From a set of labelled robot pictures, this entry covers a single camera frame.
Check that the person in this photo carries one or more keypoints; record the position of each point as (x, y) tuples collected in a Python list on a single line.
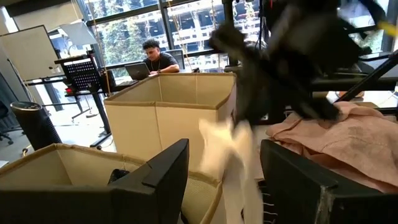
[(158, 59)]

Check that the black garment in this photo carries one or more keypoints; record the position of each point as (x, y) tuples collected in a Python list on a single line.
[(118, 175)]

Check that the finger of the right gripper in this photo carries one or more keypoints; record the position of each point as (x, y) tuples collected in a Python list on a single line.
[(311, 99), (248, 77)]

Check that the black pegboard stand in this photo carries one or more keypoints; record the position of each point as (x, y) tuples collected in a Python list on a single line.
[(82, 74)]

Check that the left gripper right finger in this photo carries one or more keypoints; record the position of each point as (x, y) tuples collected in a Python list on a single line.
[(326, 205)]

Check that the white striped garment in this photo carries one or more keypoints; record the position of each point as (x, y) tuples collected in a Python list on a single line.
[(269, 207)]

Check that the grey laptop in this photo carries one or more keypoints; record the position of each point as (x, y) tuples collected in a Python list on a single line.
[(136, 71)]

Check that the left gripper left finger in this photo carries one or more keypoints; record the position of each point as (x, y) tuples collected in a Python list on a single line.
[(93, 205)]

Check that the pink garment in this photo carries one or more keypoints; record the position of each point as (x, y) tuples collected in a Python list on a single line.
[(357, 143)]

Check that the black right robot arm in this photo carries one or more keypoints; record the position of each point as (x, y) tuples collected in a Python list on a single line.
[(373, 9)]

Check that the black diagonal frame bar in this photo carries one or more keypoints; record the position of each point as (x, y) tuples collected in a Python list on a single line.
[(370, 77)]

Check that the beige fabric storage bin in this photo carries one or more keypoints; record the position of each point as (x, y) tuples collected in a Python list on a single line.
[(174, 124), (37, 168)]

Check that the black cylindrical tower appliance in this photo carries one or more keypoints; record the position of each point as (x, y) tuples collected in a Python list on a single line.
[(35, 124)]

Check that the white board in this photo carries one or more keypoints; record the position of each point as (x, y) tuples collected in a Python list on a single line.
[(28, 53)]

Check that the black office chair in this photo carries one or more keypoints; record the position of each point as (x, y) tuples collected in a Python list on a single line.
[(4, 121)]

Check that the white lamp shade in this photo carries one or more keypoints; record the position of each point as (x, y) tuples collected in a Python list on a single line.
[(77, 32)]

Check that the plain white garment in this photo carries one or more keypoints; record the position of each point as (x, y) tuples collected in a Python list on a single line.
[(230, 161)]

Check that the grey office chair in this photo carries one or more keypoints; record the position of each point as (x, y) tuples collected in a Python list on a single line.
[(178, 57)]

